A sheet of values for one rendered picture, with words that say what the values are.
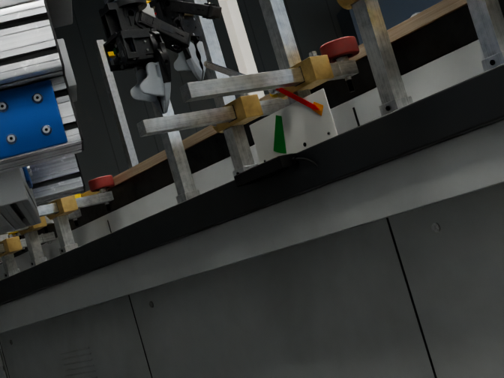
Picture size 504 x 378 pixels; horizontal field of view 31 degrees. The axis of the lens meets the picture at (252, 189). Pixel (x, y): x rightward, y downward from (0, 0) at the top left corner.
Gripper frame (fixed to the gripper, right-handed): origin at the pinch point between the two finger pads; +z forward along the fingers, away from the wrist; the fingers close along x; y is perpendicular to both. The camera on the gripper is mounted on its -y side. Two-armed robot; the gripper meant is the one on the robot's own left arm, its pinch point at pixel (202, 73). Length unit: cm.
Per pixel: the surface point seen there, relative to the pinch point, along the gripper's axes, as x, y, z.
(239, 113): -4.6, -3.6, 10.5
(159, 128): 14.1, 4.8, 10.5
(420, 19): -11.9, -47.2, 5.3
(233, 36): -135, 71, -43
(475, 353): -17, -35, 74
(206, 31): -8.0, 0.8, -10.8
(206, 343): -52, 60, 62
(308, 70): 4.1, -27.6, 9.4
